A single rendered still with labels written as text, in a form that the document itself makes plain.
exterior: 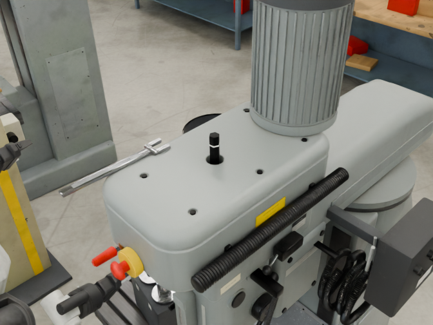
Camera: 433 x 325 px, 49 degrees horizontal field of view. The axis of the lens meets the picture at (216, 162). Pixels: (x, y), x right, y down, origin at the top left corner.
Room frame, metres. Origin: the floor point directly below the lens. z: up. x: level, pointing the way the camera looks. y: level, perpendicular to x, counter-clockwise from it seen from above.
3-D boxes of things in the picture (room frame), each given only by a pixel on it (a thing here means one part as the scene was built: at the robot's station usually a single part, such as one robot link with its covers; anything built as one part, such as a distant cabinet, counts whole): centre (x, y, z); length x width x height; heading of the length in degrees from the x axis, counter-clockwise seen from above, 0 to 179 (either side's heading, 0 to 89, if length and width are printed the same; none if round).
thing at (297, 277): (0.91, -0.14, 1.47); 0.24 x 0.19 x 0.26; 43
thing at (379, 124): (1.12, -0.36, 1.66); 0.80 x 0.23 x 0.20; 133
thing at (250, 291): (0.78, 0.00, 1.47); 0.21 x 0.19 x 0.32; 43
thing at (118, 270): (0.60, 0.19, 1.76); 0.04 x 0.03 x 0.04; 43
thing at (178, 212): (0.79, -0.01, 1.81); 0.47 x 0.26 x 0.16; 133
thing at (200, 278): (0.69, -0.12, 1.79); 0.45 x 0.04 x 0.04; 133
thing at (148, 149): (0.75, 0.20, 1.89); 0.24 x 0.04 x 0.01; 131
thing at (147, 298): (1.08, 0.22, 1.02); 0.22 x 0.12 x 0.20; 32
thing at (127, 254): (0.62, 0.17, 1.76); 0.06 x 0.02 x 0.06; 43
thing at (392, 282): (0.73, -0.45, 1.62); 0.20 x 0.09 x 0.21; 133
